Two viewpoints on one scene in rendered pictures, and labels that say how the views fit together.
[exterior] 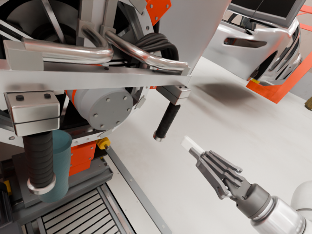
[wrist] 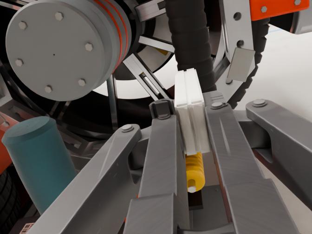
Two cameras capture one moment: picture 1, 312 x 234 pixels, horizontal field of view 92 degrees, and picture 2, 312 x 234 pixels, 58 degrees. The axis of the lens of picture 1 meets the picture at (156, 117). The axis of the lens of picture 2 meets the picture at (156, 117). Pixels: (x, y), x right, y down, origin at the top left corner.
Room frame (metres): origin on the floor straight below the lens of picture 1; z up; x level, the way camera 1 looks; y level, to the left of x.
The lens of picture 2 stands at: (0.27, -0.27, 0.89)
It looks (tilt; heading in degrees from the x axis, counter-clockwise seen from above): 23 degrees down; 67
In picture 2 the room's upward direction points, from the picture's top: 14 degrees counter-clockwise
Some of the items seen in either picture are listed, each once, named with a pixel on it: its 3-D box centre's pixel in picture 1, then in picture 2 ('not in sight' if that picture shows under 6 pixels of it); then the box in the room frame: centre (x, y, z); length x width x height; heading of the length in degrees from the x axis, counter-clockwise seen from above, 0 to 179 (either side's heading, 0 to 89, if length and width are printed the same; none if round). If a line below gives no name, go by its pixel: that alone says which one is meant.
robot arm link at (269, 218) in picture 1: (273, 218); not in sight; (0.23, -0.33, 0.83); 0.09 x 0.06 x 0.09; 147
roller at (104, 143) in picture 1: (94, 128); (190, 152); (0.57, 0.27, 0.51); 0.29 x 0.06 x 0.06; 56
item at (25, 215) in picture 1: (61, 171); not in sight; (0.51, 0.39, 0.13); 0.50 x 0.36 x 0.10; 146
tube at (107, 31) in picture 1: (150, 39); not in sight; (0.43, 0.09, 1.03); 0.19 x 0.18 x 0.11; 56
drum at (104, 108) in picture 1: (95, 91); (80, 40); (0.37, 0.19, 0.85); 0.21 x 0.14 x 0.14; 56
